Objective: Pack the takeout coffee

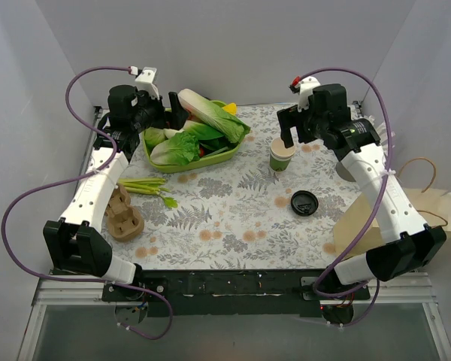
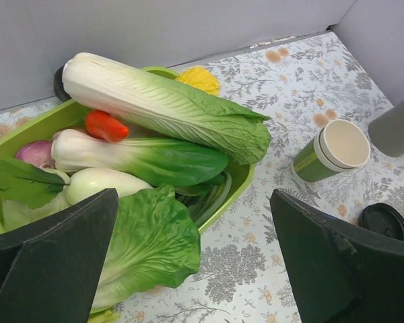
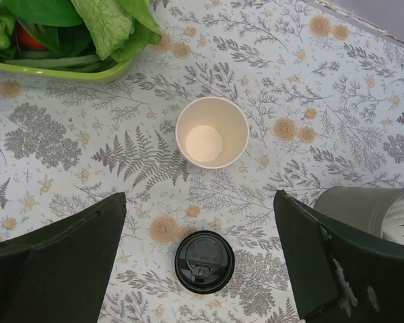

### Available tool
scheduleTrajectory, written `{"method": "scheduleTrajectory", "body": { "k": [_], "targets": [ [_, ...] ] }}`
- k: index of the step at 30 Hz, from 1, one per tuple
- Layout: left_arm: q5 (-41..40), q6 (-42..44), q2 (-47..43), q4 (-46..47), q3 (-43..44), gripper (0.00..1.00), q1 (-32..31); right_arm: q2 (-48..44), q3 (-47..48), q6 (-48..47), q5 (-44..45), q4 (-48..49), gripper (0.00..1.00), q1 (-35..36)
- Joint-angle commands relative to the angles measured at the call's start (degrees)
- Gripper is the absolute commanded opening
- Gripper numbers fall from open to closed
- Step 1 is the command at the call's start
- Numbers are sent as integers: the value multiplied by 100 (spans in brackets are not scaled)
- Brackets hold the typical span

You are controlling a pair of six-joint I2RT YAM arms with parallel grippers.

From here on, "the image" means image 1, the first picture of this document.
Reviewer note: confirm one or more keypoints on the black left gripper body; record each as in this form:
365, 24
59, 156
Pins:
164, 113

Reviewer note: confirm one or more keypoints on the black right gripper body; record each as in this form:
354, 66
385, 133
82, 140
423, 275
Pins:
288, 118

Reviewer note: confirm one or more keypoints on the green paper coffee cup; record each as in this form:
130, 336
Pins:
280, 155

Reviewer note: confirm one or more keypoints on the black plastic cup lid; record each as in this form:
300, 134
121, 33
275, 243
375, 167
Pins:
304, 203

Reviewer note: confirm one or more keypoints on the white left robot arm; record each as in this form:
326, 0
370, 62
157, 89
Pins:
74, 241

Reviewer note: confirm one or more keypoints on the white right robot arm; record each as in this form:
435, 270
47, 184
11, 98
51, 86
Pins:
409, 242

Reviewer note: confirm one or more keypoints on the green lettuce head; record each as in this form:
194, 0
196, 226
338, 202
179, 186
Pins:
181, 149

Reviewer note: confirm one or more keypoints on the napa cabbage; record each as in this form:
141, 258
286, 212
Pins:
213, 115

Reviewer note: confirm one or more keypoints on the yellow pepper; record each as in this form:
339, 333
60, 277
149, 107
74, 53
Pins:
231, 108

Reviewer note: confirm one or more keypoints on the white wrapped straws bundle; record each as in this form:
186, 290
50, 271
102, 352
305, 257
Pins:
380, 127

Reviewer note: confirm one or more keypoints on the green celery stalks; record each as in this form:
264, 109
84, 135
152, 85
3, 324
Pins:
149, 186

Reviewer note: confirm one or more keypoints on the floral table mat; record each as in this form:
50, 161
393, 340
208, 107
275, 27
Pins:
237, 214

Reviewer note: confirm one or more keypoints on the brown cardboard cup carrier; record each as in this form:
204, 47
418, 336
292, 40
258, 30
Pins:
124, 221

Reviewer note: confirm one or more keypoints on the brown paper bag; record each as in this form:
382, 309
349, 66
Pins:
428, 214

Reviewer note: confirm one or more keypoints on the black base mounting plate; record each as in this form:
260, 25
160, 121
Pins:
231, 292

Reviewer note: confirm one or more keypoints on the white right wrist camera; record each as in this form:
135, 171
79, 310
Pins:
304, 88

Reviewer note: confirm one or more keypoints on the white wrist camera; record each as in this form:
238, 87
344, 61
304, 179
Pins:
304, 88
145, 80

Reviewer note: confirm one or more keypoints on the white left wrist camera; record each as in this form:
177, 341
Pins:
145, 80

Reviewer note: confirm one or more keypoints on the aluminium frame rail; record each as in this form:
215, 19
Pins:
412, 288

